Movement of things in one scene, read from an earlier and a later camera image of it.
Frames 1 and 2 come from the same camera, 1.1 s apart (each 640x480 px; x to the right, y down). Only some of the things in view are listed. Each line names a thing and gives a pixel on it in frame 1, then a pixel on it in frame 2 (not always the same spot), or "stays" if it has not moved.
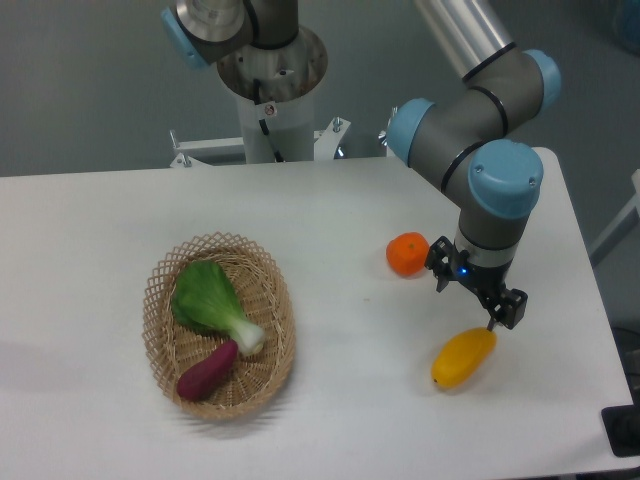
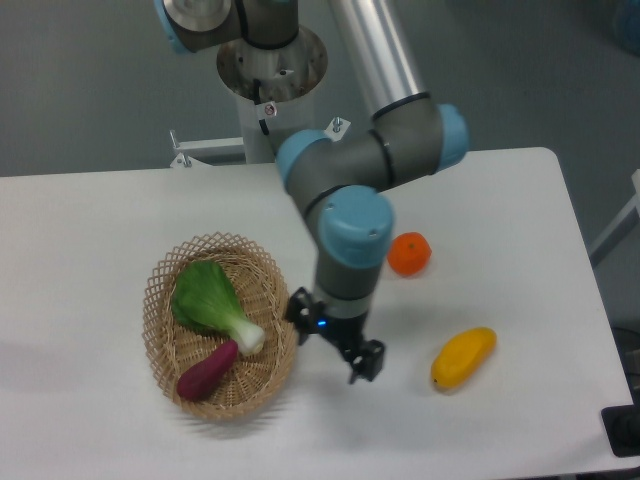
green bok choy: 202,295 stays
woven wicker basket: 266,296 stays
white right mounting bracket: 327,140 stays
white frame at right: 634,203 stays
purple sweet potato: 203,377 stays
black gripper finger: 507,307 → 365,358
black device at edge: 622,424 stays
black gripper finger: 443,262 → 304,313
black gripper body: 486,279 → 346,332
